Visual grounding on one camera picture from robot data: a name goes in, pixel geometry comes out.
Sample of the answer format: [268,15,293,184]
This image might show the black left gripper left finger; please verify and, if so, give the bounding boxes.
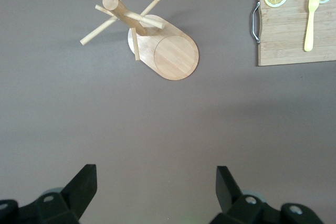
[18,164,98,224]

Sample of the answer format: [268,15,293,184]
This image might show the yellow plastic fork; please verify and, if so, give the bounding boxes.
[303,0,320,52]

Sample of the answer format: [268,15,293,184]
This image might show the wooden cup rack with pegs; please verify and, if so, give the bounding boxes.
[80,0,200,81]

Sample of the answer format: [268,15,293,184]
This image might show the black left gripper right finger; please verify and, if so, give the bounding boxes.
[212,166,283,224]

